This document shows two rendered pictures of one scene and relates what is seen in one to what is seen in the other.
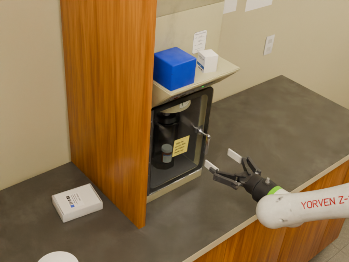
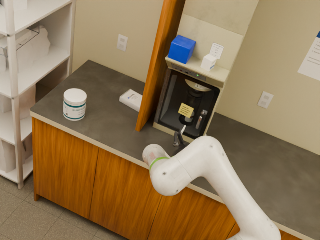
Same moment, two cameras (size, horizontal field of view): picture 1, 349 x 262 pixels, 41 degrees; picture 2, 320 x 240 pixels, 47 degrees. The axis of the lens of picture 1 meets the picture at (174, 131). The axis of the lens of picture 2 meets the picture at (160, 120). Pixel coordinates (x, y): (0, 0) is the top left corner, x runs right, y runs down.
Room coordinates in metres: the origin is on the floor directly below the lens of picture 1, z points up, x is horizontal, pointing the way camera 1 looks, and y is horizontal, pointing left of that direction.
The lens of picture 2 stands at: (0.38, -1.34, 2.47)
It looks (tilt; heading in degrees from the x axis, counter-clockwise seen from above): 40 degrees down; 55
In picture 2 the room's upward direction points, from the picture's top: 15 degrees clockwise
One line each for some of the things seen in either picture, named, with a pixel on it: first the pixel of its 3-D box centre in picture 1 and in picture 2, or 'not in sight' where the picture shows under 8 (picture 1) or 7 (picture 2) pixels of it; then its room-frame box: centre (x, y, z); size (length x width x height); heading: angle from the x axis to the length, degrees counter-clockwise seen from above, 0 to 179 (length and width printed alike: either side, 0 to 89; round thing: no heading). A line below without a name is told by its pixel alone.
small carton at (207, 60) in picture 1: (207, 61); (208, 62); (1.43, -0.09, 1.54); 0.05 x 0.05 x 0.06; 29
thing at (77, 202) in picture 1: (77, 202); (134, 100); (1.30, 0.35, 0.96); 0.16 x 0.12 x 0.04; 124
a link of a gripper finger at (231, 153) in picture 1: (234, 156); not in sight; (1.45, -0.24, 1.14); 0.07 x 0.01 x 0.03; 43
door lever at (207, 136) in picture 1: (203, 141); (199, 120); (1.49, -0.12, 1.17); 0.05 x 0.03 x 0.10; 43
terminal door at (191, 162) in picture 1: (178, 142); (185, 106); (1.44, -0.02, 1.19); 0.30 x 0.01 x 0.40; 133
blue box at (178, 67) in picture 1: (173, 68); (181, 49); (1.33, 0.02, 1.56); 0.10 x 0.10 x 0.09; 43
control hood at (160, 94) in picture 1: (194, 86); (195, 72); (1.40, -0.05, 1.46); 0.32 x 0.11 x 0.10; 133
